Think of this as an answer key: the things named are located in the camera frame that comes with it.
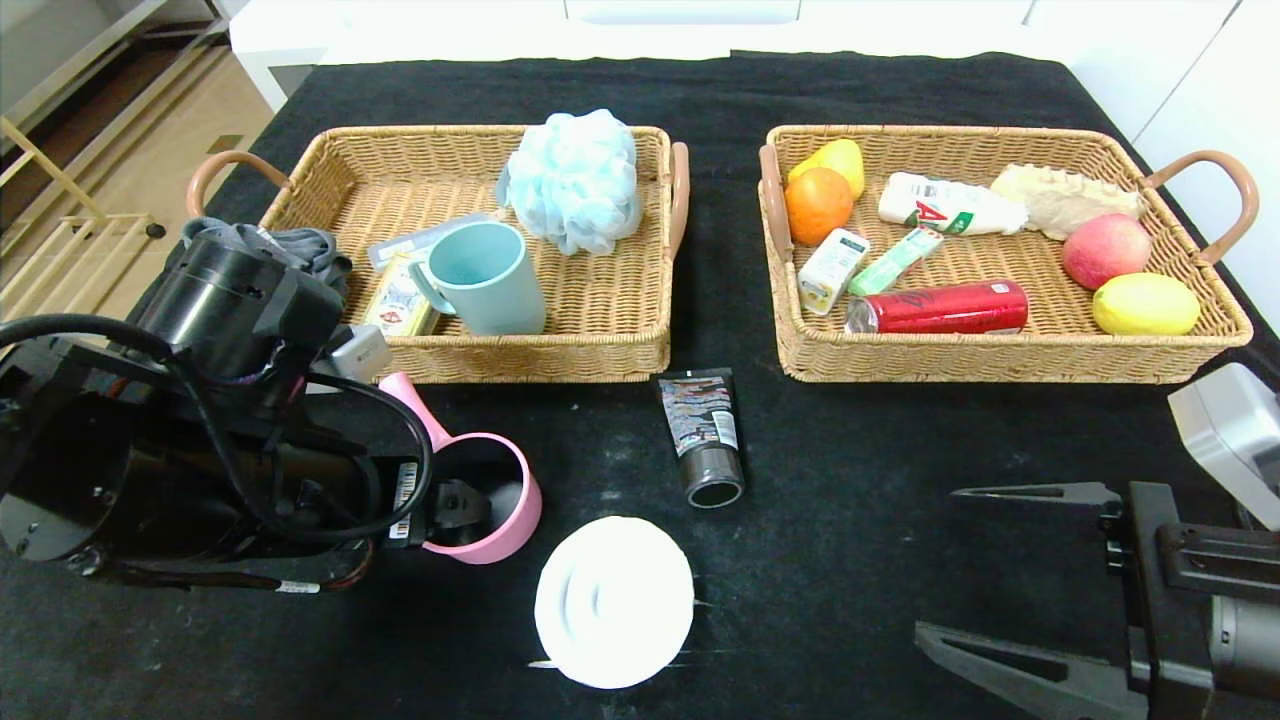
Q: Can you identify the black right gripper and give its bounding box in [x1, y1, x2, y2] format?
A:
[913, 480, 1280, 720]

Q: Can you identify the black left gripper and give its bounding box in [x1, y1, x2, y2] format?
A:
[352, 454, 491, 548]

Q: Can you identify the pink saucepan with handle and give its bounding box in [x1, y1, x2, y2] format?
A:
[380, 372, 544, 565]

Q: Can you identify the white round plate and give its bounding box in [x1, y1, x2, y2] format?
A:
[533, 516, 695, 690]

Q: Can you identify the black cosmetic tube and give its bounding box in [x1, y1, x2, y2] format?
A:
[658, 368, 747, 510]

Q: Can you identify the red soda can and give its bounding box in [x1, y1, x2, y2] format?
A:
[845, 280, 1030, 336]

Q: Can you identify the red Hi-Chew candy pack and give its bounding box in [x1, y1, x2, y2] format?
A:
[848, 226, 945, 298]

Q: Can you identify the small white juice carton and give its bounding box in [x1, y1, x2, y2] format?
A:
[797, 228, 872, 317]

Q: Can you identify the wicker basket holding food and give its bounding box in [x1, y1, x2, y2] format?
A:
[758, 124, 1259, 384]

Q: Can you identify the wicker basket holding household items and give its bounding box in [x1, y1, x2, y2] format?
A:
[185, 124, 691, 386]

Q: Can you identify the teal ceramic mug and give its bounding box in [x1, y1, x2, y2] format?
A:
[408, 221, 548, 337]

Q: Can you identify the yellowish printed soap box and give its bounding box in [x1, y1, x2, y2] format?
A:
[360, 252, 442, 338]

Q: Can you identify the black tablecloth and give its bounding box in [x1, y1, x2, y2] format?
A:
[0, 52, 1280, 720]

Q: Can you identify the yellow lemon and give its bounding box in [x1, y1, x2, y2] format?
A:
[1091, 272, 1200, 337]

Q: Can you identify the grey crumpled cloth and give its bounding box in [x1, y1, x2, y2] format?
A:
[183, 217, 353, 301]

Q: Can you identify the red apple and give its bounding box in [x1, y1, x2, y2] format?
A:
[1061, 212, 1153, 291]

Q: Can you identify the light blue bath loofah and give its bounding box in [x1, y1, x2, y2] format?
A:
[496, 108, 645, 256]

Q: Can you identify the white yogurt drink bottle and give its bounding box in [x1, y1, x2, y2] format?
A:
[877, 172, 1029, 237]

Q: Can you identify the orange fruit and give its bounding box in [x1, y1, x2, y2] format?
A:
[784, 165, 855, 245]

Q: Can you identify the yellow mango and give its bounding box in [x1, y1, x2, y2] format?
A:
[788, 138, 866, 200]

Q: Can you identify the white bench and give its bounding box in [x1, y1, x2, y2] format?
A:
[230, 0, 1071, 113]

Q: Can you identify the wooden rack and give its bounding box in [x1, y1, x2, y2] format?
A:
[0, 115, 169, 331]

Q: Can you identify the low wooden shelf unit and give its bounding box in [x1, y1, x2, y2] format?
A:
[0, 0, 233, 131]

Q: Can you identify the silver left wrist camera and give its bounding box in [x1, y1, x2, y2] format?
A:
[308, 322, 394, 387]

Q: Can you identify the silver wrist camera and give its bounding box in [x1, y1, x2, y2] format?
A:
[1167, 362, 1280, 533]
[308, 322, 394, 387]

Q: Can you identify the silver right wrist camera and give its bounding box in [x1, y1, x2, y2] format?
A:
[1167, 362, 1280, 533]

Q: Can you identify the black left camera cable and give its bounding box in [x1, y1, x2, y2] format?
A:
[0, 313, 435, 546]

